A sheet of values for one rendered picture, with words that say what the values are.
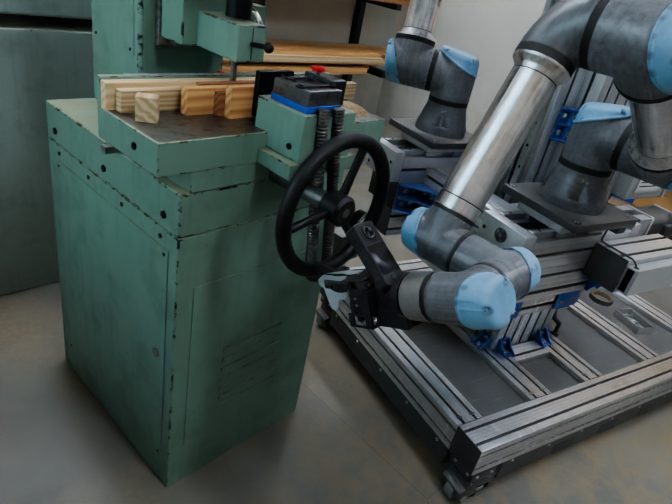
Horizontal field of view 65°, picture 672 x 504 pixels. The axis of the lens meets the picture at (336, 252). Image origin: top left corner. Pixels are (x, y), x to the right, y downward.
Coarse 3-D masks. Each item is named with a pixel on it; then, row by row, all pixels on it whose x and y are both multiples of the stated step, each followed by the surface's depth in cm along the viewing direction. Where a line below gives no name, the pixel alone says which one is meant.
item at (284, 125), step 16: (272, 112) 99; (288, 112) 96; (352, 112) 103; (272, 128) 100; (288, 128) 97; (304, 128) 95; (352, 128) 105; (272, 144) 102; (288, 144) 98; (304, 144) 97
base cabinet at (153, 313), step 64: (64, 192) 130; (64, 256) 141; (128, 256) 114; (192, 256) 102; (256, 256) 116; (320, 256) 134; (64, 320) 154; (128, 320) 122; (192, 320) 110; (256, 320) 126; (128, 384) 132; (192, 384) 120; (256, 384) 139; (192, 448) 132
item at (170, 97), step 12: (348, 84) 135; (120, 96) 94; (132, 96) 95; (168, 96) 100; (180, 96) 102; (348, 96) 138; (120, 108) 95; (132, 108) 96; (168, 108) 102; (180, 108) 104
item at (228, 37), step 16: (208, 16) 105; (224, 16) 106; (208, 32) 107; (224, 32) 103; (240, 32) 101; (256, 32) 103; (208, 48) 108; (224, 48) 104; (240, 48) 102; (256, 48) 105
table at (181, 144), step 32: (128, 128) 91; (160, 128) 92; (192, 128) 95; (224, 128) 99; (256, 128) 102; (160, 160) 87; (192, 160) 92; (224, 160) 97; (256, 160) 103; (288, 160) 99; (352, 160) 109
